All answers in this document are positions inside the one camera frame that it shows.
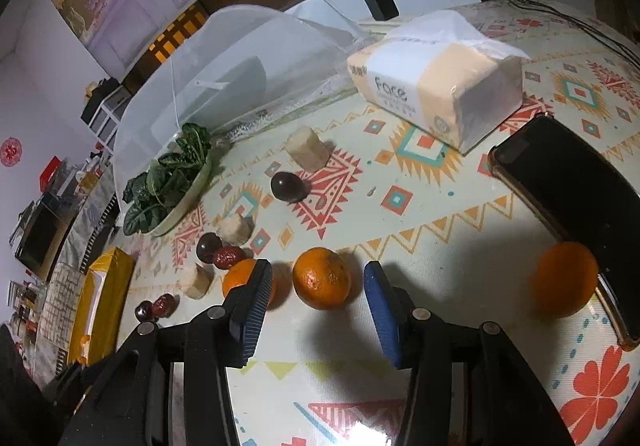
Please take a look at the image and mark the tissue pack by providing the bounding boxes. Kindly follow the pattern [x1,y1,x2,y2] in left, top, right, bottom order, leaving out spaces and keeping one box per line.
[346,10,531,156]

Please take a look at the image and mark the black cable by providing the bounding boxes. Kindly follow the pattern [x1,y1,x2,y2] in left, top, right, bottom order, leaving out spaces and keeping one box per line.
[510,0,640,72]

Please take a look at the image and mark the group of condiment bottles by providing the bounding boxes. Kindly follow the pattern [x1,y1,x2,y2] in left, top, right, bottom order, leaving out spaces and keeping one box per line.
[7,281,40,332]

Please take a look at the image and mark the white mesh food cover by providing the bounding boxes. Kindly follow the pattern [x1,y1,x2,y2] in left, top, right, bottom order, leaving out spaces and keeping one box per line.
[111,4,371,187]

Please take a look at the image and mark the small black box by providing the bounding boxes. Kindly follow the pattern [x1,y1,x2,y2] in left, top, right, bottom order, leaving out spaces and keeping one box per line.
[361,0,399,20]

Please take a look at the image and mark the red box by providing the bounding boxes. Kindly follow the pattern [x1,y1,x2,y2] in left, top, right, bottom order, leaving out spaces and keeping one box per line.
[40,159,63,187]

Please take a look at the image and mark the black smartphone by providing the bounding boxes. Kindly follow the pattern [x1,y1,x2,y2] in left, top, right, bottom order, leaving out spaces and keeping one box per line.
[487,112,640,352]

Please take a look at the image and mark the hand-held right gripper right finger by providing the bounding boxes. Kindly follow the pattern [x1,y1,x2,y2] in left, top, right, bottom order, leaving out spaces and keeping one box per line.
[363,261,576,446]

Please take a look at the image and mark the orange mandarin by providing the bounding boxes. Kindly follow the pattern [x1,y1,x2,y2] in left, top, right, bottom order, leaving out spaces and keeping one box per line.
[531,242,600,319]
[221,259,278,312]
[292,247,353,311]

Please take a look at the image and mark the fringed counter cloth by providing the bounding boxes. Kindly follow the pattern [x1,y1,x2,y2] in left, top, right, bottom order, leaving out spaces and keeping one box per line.
[60,166,123,272]

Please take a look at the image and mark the pale green plate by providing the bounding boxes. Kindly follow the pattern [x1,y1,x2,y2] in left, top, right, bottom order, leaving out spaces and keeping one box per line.
[150,159,213,238]

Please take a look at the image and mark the spinach leaves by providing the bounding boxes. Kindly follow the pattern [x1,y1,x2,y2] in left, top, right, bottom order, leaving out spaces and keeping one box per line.
[122,123,213,234]

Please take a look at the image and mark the red paper wall decoration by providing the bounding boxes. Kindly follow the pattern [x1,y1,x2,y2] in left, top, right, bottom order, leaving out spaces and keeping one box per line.
[0,136,23,168]

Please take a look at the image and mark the beige round pastry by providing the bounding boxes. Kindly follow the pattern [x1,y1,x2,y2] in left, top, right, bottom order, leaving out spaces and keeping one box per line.
[216,213,253,246]

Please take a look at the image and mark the yellow-edged white tray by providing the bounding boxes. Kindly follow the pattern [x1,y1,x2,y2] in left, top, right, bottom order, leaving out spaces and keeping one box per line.
[67,247,135,367]

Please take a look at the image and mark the small red date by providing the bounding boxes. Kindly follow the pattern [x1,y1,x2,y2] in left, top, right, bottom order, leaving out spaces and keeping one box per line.
[270,171,306,203]

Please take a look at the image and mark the white plastic drawer unit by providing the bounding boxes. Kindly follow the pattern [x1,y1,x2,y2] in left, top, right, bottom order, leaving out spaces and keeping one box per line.
[80,76,133,152]

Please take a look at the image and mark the pale banana chunk top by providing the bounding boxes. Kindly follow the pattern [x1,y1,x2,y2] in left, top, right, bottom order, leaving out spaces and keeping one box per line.
[285,125,332,173]

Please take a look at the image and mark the microwave oven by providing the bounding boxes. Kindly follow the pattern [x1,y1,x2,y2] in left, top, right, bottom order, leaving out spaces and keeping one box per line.
[14,199,68,277]

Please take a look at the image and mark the corn cob piece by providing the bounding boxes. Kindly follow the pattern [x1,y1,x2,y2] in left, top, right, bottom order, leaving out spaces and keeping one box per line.
[181,263,213,299]

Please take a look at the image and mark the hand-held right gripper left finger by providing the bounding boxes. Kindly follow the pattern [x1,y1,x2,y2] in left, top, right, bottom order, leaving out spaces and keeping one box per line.
[57,259,275,446]

